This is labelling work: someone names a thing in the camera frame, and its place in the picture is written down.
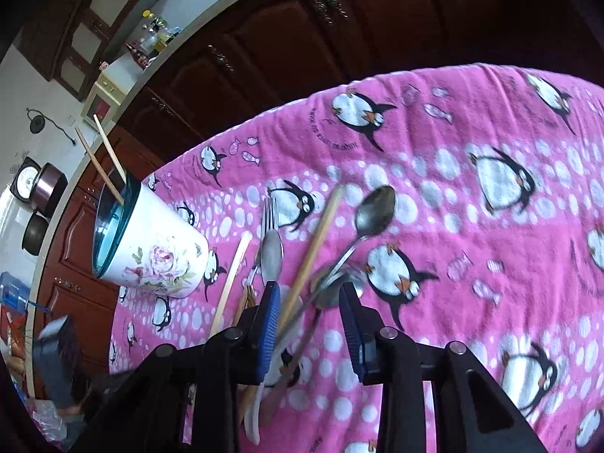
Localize cluster of condiment bottles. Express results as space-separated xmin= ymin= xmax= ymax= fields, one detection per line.
xmin=123 ymin=9 xmax=182 ymax=68

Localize white dial kitchen scale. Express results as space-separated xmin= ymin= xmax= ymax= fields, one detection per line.
xmin=8 ymin=156 xmax=41 ymax=203

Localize cream microwave oven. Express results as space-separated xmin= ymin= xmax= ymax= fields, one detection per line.
xmin=80 ymin=61 xmax=145 ymax=128

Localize brown glass-door wall cabinet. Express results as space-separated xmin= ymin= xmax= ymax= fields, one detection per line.
xmin=19 ymin=0 xmax=145 ymax=101

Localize brown wooden base cabinets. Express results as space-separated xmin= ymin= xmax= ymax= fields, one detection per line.
xmin=33 ymin=0 xmax=520 ymax=399

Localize small metal spoon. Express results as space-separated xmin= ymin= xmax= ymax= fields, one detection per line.
xmin=245 ymin=228 xmax=285 ymax=310

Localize clear plastic bag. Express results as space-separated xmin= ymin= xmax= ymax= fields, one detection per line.
xmin=28 ymin=399 xmax=69 ymax=442

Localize metal fork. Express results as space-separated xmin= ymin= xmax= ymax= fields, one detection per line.
xmin=245 ymin=196 xmax=280 ymax=310

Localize pink penguin print blanket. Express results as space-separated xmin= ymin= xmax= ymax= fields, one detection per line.
xmin=108 ymin=63 xmax=604 ymax=453

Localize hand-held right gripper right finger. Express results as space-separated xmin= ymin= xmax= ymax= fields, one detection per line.
xmin=338 ymin=282 xmax=549 ymax=453

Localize blue plastic box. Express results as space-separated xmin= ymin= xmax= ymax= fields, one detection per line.
xmin=0 ymin=271 xmax=35 ymax=314

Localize brown cooking pot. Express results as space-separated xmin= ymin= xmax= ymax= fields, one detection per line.
xmin=31 ymin=162 xmax=69 ymax=215

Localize large metal spoon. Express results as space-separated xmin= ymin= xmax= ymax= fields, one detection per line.
xmin=302 ymin=185 xmax=397 ymax=307

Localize white floral cup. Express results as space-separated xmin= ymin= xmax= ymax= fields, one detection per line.
xmin=91 ymin=174 xmax=209 ymax=299

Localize white spoon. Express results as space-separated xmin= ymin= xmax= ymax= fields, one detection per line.
xmin=243 ymin=285 xmax=307 ymax=445

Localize dark wok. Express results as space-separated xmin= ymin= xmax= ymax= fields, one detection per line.
xmin=21 ymin=212 xmax=52 ymax=258

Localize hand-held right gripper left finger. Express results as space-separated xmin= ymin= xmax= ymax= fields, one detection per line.
xmin=61 ymin=280 xmax=284 ymax=453

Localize grey stone countertop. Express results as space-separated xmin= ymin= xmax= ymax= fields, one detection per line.
xmin=23 ymin=0 xmax=312 ymax=397

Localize wooden chopstick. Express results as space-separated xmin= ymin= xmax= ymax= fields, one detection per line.
xmin=74 ymin=127 xmax=126 ymax=207
xmin=236 ymin=186 xmax=344 ymax=430
xmin=208 ymin=232 xmax=254 ymax=338
xmin=93 ymin=113 xmax=128 ymax=185

